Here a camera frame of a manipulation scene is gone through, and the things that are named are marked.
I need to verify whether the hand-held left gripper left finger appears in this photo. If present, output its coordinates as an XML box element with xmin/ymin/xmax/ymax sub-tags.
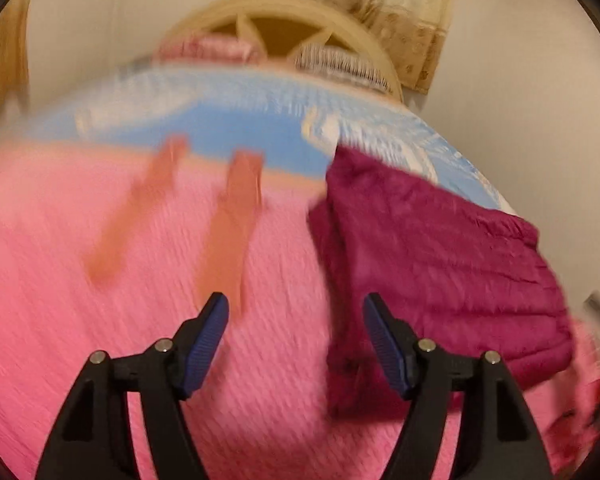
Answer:
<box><xmin>34</xmin><ymin>291</ymin><xmax>230</xmax><ymax>480</ymax></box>

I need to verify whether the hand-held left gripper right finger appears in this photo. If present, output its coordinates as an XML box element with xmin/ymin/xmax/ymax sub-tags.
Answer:
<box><xmin>362</xmin><ymin>292</ymin><xmax>553</xmax><ymax>480</ymax></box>

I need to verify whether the magenta puffer jacket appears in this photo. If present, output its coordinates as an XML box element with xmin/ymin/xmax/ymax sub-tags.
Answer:
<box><xmin>307</xmin><ymin>144</ymin><xmax>576</xmax><ymax>418</ymax></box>

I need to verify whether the striped pillow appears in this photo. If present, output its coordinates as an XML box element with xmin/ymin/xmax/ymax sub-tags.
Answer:
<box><xmin>295</xmin><ymin>42</ymin><xmax>393</xmax><ymax>93</ymax></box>

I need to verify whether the pink patterned pillow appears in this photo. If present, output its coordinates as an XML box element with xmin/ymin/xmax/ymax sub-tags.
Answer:
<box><xmin>157</xmin><ymin>35</ymin><xmax>253</xmax><ymax>63</ymax></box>

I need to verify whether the beige floral curtain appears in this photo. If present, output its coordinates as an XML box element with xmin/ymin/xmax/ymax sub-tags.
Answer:
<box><xmin>252</xmin><ymin>0</ymin><xmax>466</xmax><ymax>93</ymax></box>

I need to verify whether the cream wooden headboard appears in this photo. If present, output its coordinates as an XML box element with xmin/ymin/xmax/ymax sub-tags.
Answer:
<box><xmin>160</xmin><ymin>0</ymin><xmax>403</xmax><ymax>103</ymax></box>

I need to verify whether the golden curtain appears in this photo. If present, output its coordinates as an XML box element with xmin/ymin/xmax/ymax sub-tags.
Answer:
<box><xmin>0</xmin><ymin>0</ymin><xmax>33</xmax><ymax>111</ymax></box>

